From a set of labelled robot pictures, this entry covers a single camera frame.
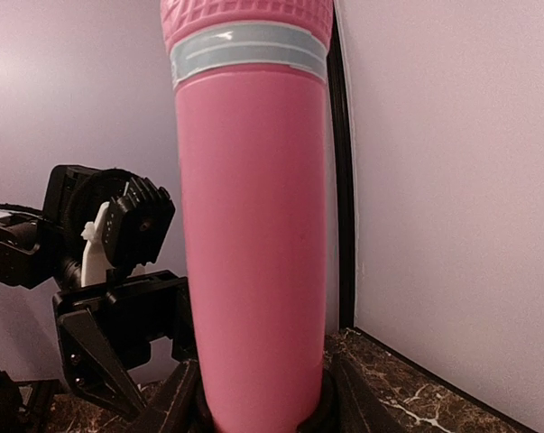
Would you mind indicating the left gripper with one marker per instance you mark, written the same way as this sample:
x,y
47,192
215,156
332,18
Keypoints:
x,y
106,328

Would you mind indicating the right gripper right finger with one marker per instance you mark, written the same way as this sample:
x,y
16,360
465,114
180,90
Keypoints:
x,y
360,410

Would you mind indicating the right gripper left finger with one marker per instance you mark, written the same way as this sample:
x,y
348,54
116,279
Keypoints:
x,y
170,408

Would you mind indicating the black stand of pink microphone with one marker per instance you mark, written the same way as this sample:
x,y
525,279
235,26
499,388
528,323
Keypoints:
x,y
324,419

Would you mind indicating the pink microphone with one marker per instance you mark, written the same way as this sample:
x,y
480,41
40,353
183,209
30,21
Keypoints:
x,y
250,88

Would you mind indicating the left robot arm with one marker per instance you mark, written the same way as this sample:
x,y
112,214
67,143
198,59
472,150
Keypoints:
x,y
42,244

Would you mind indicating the black left corner post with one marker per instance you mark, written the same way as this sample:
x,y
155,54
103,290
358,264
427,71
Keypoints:
x,y
344,178

